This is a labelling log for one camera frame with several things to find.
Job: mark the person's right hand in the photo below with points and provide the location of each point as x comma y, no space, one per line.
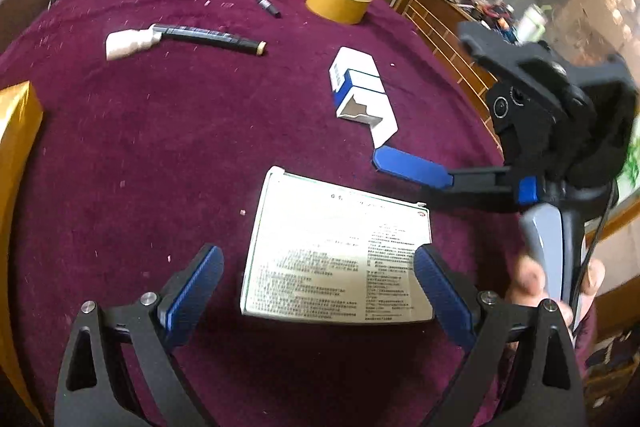
527,279

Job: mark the yellow tape roll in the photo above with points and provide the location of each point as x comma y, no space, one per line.
335,9

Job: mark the gold box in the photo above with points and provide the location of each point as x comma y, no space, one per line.
15,167

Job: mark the white and blue carton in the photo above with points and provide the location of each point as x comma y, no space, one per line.
357,72

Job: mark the printed paper leaflet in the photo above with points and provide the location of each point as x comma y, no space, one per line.
325,247

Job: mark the white and green bottle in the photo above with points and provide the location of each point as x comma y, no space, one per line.
532,22

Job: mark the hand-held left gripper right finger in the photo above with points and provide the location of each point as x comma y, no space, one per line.
445,297

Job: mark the pile of mixed clutter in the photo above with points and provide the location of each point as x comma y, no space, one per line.
492,14

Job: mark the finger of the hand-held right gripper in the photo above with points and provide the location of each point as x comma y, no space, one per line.
415,169
529,190

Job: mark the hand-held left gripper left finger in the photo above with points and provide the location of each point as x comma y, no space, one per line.
192,292

